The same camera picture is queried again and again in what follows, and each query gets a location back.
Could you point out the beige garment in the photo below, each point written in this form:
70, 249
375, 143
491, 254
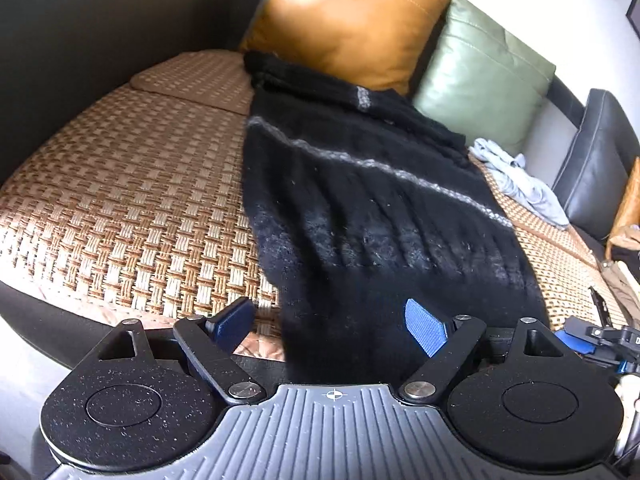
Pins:
622, 285

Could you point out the woven rattan sofa mat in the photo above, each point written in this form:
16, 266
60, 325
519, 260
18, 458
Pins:
125, 200

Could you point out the brown bag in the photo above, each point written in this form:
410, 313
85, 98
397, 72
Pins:
627, 210

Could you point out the green leather cushion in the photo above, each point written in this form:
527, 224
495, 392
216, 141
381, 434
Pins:
480, 75

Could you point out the orange leather cushion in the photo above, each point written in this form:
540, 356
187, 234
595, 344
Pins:
345, 15

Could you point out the dark sofa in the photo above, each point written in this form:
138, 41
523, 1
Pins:
100, 20

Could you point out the dark grey leather cushion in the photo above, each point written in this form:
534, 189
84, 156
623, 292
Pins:
600, 160

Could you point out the light grey cloth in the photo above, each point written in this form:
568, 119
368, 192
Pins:
530, 190

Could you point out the dark picture frame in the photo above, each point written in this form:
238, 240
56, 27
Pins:
634, 12

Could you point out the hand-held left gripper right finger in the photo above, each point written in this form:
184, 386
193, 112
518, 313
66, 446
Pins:
425, 327

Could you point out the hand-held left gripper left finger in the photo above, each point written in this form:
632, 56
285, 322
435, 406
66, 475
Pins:
232, 322

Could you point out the black knit sweater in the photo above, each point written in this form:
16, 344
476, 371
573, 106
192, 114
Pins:
350, 200

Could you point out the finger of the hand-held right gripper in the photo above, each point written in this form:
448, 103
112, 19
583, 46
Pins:
602, 340

